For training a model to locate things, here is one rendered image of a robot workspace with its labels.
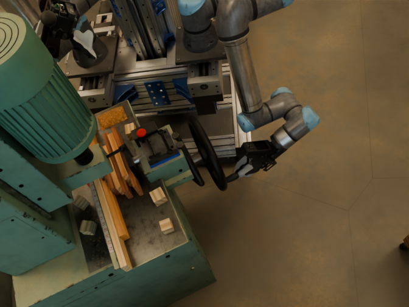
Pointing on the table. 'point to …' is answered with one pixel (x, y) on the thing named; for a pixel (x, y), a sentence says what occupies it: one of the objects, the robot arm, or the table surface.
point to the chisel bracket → (66, 177)
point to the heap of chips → (111, 117)
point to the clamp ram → (133, 162)
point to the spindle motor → (39, 97)
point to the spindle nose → (86, 158)
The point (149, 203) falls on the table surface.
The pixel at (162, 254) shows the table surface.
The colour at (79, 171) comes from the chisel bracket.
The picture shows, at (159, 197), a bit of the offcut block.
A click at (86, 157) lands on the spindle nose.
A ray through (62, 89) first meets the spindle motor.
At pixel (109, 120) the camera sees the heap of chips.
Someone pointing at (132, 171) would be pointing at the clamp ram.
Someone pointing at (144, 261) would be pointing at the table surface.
